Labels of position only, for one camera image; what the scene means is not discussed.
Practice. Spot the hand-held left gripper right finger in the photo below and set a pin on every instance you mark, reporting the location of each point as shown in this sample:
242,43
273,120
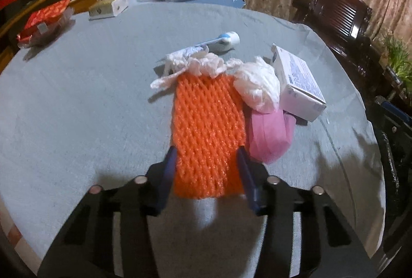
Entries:
247,175

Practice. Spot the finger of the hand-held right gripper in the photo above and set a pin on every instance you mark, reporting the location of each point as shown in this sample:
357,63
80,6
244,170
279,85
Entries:
396,109

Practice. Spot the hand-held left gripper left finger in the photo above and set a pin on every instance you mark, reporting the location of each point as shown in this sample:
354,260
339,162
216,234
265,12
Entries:
169,168

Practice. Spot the pink plastic bag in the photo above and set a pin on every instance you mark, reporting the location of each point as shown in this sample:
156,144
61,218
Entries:
267,136

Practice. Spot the orange foam net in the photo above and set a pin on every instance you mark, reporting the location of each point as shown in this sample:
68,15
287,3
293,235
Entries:
206,136

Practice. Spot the black lined trash bin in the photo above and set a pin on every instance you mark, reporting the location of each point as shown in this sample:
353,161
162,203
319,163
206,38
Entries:
391,162

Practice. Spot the white tissue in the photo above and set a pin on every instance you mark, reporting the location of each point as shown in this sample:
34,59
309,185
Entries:
199,63
257,88

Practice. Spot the white cardboard box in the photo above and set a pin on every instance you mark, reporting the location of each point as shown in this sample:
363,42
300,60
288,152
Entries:
299,81

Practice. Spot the toothpaste tube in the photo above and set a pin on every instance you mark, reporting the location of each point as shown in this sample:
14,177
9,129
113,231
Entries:
222,41

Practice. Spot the dark wooden side table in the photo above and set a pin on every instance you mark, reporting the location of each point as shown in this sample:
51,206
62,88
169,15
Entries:
370,65

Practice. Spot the green potted plant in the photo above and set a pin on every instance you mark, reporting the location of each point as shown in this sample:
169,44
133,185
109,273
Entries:
399,55

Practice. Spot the dark wooden armchair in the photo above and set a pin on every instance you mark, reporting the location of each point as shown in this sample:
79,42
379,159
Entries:
338,14

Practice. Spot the white tissue box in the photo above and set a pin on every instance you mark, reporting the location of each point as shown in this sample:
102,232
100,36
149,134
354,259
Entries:
109,7

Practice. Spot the red snack packet tray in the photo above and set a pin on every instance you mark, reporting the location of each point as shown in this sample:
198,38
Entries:
48,35

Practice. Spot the red patterned packet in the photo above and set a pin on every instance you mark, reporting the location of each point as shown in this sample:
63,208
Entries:
45,14

